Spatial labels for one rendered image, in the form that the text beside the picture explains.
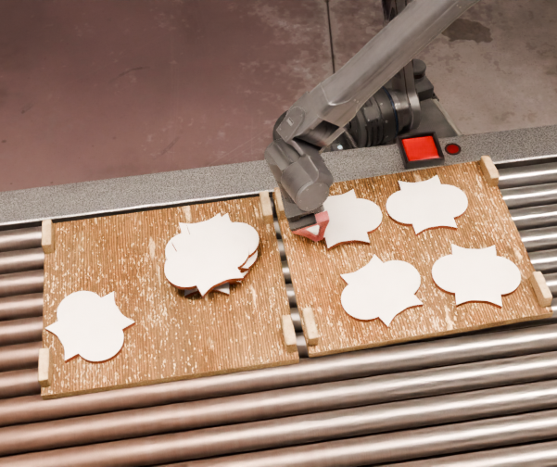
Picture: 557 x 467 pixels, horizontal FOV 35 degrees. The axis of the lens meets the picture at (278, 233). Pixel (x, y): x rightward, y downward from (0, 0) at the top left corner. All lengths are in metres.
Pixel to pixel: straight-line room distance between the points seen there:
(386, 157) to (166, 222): 0.44
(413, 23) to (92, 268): 0.69
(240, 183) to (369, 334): 0.41
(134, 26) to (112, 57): 0.19
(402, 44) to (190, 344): 0.58
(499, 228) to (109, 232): 0.69
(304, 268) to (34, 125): 1.86
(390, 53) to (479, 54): 2.09
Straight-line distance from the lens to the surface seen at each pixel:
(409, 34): 1.31
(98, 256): 1.58
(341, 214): 1.57
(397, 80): 2.64
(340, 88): 1.35
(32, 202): 1.72
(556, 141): 1.80
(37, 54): 3.51
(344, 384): 1.42
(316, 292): 1.49
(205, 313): 1.47
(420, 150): 1.72
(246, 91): 3.20
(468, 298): 1.49
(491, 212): 1.63
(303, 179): 1.36
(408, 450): 1.38
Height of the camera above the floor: 2.16
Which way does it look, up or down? 52 degrees down
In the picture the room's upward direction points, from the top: 3 degrees counter-clockwise
